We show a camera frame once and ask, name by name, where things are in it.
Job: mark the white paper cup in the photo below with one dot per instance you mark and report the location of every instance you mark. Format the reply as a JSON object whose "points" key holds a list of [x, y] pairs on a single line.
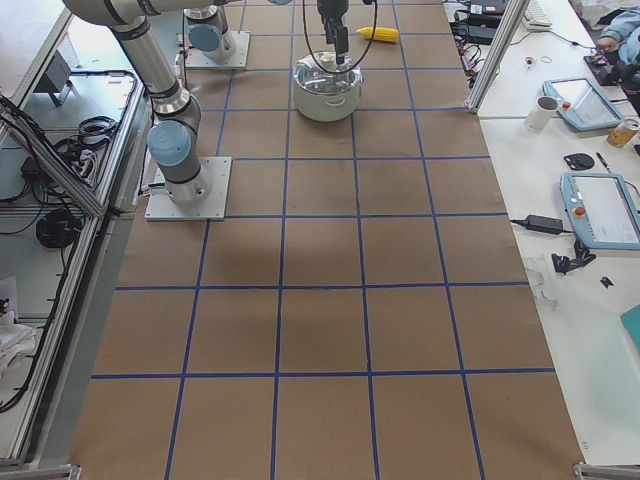
{"points": [[544, 109]]}

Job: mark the black plastic bracket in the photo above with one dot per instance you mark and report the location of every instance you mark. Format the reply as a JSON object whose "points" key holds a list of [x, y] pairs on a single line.
{"points": [[582, 257]]}

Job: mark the aluminium frame post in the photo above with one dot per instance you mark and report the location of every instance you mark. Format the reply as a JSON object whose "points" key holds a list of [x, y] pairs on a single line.
{"points": [[511, 19]]}

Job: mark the white keyboard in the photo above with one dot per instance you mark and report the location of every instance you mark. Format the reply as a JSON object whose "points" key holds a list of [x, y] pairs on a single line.
{"points": [[535, 18]]}

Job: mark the lower teach pendant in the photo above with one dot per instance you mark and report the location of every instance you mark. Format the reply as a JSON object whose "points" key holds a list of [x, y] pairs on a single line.
{"points": [[601, 210]]}

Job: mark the small black clip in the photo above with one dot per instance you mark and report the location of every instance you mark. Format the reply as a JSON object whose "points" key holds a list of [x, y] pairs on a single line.
{"points": [[606, 282]]}

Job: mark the black power adapter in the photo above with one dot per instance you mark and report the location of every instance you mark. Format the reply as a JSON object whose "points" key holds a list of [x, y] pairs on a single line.
{"points": [[542, 224]]}

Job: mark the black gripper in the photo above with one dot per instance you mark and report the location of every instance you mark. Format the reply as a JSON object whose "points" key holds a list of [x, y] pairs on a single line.
{"points": [[332, 10]]}

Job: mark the white cooking pot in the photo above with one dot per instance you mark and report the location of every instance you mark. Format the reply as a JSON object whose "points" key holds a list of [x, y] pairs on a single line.
{"points": [[325, 108]]}

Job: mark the yellow drink can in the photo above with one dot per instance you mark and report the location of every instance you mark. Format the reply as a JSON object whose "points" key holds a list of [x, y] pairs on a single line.
{"points": [[623, 133]]}

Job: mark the teach pendant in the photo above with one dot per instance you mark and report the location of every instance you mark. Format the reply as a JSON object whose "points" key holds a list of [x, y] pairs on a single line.
{"points": [[601, 210], [583, 105]]}

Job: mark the brown paper table mat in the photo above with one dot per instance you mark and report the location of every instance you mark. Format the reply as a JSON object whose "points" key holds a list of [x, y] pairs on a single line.
{"points": [[361, 313]]}

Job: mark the black pen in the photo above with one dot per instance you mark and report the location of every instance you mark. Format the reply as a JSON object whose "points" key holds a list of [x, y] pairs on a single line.
{"points": [[603, 162]]}

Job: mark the upper teach pendant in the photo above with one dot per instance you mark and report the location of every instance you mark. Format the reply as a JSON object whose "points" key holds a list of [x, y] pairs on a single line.
{"points": [[583, 105]]}

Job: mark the grey box on shelf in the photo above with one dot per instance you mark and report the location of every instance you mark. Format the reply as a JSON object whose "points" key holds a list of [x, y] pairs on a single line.
{"points": [[55, 81]]}

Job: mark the clear plastic holder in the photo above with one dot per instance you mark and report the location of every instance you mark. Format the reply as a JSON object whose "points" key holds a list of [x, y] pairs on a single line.
{"points": [[540, 280]]}

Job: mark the yellow corn cob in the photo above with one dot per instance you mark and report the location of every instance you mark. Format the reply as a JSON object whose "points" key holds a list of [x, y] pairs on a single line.
{"points": [[380, 34]]}

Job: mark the glass pot lid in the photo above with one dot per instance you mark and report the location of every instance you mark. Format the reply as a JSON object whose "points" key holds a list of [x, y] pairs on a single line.
{"points": [[319, 74]]}

